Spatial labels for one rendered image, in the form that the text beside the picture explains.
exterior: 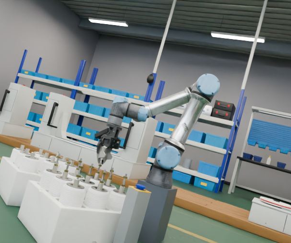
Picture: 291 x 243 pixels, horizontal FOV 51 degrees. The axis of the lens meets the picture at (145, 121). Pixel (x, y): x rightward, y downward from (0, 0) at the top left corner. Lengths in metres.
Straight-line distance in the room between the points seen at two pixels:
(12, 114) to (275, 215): 3.43
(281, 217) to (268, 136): 4.14
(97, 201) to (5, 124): 3.28
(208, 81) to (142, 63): 9.33
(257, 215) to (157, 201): 1.56
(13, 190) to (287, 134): 6.07
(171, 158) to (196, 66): 8.78
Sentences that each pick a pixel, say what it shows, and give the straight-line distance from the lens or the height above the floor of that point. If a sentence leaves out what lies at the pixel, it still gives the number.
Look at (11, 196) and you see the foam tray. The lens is 1.76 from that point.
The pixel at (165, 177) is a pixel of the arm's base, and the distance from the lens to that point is 1.69.
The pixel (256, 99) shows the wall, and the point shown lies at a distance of 9.68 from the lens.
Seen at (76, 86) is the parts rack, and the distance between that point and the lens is 7.19.
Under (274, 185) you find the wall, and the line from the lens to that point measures 9.41.
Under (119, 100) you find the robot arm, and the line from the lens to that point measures 1.59.
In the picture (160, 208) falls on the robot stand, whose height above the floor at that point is 0.20.
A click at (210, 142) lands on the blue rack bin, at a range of 5.81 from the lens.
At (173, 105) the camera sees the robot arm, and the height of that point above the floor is 0.74.
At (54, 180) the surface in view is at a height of 0.24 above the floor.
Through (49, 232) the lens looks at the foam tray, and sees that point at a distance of 1.29.
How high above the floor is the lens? 0.50
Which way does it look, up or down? 4 degrees up
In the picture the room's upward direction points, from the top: 16 degrees clockwise
